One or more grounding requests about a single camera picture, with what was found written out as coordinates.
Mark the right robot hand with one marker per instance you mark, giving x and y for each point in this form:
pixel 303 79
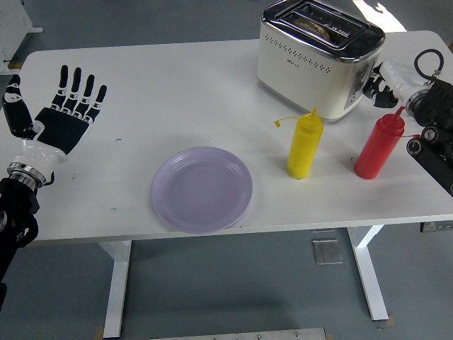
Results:
pixel 400 81

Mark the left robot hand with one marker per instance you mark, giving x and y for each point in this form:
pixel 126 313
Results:
pixel 60 131

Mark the cream and chrome toaster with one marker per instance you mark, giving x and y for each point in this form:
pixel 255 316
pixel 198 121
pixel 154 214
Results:
pixel 301 78

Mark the brown bread slice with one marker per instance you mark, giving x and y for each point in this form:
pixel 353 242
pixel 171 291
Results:
pixel 313 27

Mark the purple plate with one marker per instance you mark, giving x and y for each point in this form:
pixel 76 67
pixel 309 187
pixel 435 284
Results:
pixel 202 189

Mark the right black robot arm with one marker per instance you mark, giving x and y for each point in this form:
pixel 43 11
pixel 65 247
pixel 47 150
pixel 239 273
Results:
pixel 437 106

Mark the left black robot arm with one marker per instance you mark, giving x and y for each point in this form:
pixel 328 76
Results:
pixel 14 219

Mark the red squeeze bottle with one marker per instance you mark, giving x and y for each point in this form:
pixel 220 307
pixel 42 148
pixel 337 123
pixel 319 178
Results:
pixel 378 148

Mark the yellow squeeze bottle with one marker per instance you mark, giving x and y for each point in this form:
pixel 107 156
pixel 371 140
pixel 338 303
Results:
pixel 303 148

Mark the white cabinet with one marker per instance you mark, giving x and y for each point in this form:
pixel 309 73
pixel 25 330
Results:
pixel 14 21

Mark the grey table control panel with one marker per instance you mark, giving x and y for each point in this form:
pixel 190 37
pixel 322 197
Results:
pixel 437 227

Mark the white table leg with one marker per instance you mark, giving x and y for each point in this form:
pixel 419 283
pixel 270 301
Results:
pixel 369 272
pixel 118 283

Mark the metal floor socket cover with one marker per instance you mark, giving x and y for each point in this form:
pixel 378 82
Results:
pixel 327 252

